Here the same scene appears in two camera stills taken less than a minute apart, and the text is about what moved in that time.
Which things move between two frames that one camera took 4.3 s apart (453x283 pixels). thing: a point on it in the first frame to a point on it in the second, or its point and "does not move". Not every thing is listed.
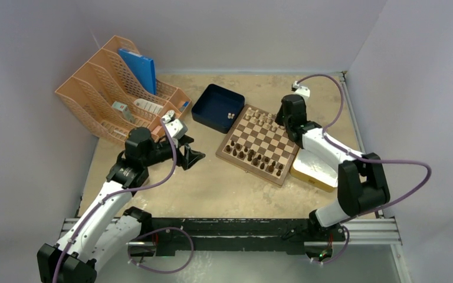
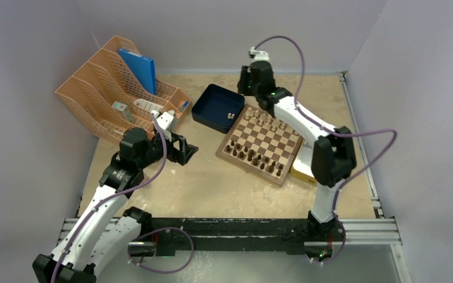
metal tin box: (315, 170) does not move
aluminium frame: (374, 232) does not move
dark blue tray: (219, 107) does not move
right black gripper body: (281, 119) to (246, 87)
